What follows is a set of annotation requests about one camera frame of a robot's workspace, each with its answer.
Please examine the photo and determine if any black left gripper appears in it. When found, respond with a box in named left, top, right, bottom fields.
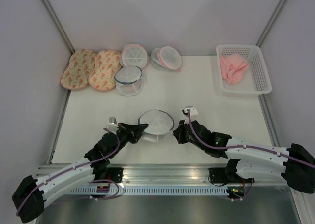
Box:
left=109, top=122, right=149, bottom=158

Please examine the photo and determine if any blue-trimmed mesh laundry bag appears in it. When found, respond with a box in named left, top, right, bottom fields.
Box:
left=137, top=109, right=175, bottom=143

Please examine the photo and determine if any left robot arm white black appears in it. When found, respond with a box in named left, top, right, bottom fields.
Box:
left=12, top=123, right=148, bottom=224

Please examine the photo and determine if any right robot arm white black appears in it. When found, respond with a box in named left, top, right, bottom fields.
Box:
left=173, top=120, right=315, bottom=194

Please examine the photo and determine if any right floral bra pad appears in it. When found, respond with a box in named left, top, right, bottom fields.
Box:
left=88, top=50, right=122, bottom=92

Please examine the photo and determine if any floral bra pad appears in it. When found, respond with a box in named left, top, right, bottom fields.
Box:
left=88, top=50, right=122, bottom=92
left=60, top=49, right=96, bottom=90

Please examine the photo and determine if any left floral bra pad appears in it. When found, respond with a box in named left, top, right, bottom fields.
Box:
left=60, top=49, right=96, bottom=90

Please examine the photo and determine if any pink-trimmed mesh bag tilted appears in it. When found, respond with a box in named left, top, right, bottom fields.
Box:
left=150, top=46, right=183, bottom=72

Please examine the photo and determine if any pink-trimmed mesh bag upright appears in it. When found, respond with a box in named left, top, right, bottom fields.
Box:
left=120, top=43, right=148, bottom=68

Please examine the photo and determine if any pink bra in basket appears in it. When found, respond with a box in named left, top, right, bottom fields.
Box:
left=219, top=53, right=250, bottom=85

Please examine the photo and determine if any white perforated plastic basket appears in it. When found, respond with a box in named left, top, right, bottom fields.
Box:
left=216, top=44, right=272, bottom=97

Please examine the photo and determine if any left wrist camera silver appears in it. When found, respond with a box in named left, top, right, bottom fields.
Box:
left=107, top=116, right=118, bottom=131

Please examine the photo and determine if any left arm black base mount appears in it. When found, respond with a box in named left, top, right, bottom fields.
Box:
left=89, top=167, right=124, bottom=183

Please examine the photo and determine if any aluminium front rail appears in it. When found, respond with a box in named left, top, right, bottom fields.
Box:
left=34, top=162, right=303, bottom=185

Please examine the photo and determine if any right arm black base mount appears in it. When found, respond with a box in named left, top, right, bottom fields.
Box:
left=208, top=167, right=243, bottom=185

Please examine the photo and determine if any white slotted cable duct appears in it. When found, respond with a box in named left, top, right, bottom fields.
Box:
left=66, top=185, right=244, bottom=196

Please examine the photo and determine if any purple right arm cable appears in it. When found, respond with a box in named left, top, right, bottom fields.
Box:
left=187, top=109, right=315, bottom=167

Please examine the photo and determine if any left aluminium corner post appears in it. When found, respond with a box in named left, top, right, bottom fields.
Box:
left=40, top=0, right=75, bottom=54

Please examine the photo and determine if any aluminium corner post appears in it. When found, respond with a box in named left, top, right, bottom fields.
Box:
left=40, top=0, right=75, bottom=54
left=256, top=0, right=288, bottom=47

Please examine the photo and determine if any right aluminium corner post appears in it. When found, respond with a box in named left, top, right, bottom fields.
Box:
left=256, top=0, right=288, bottom=47

